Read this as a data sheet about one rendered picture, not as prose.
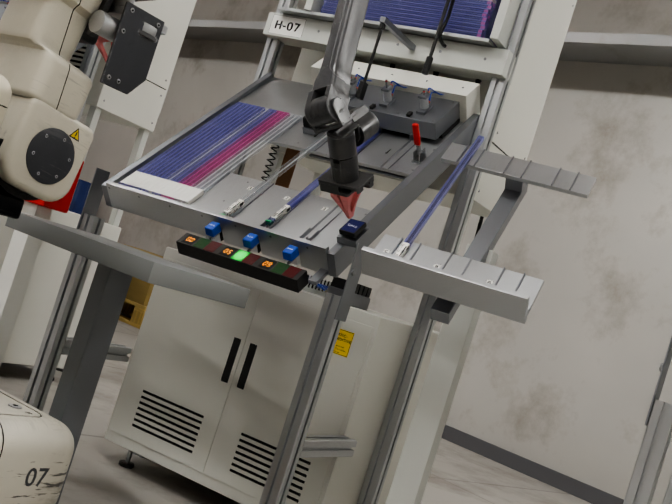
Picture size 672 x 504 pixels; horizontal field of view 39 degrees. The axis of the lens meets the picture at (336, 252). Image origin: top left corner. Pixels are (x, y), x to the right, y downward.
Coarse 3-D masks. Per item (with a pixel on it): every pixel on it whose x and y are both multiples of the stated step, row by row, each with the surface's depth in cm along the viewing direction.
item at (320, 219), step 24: (216, 192) 233; (240, 192) 232; (264, 192) 231; (288, 192) 230; (240, 216) 223; (264, 216) 222; (288, 216) 221; (312, 216) 220; (336, 216) 219; (360, 216) 218; (312, 240) 212; (336, 240) 211
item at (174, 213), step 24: (120, 192) 236; (144, 192) 231; (144, 216) 235; (168, 216) 230; (192, 216) 225; (216, 216) 220; (240, 240) 220; (264, 240) 215; (288, 240) 210; (312, 264) 210
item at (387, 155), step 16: (272, 80) 284; (288, 80) 282; (256, 96) 275; (272, 96) 274; (288, 96) 274; (304, 96) 273; (288, 112) 265; (304, 112) 264; (288, 144) 250; (304, 144) 249; (320, 144) 248; (368, 144) 246; (384, 144) 245; (400, 144) 244; (432, 144) 243; (368, 160) 239; (384, 160) 238; (400, 160) 238; (400, 176) 239
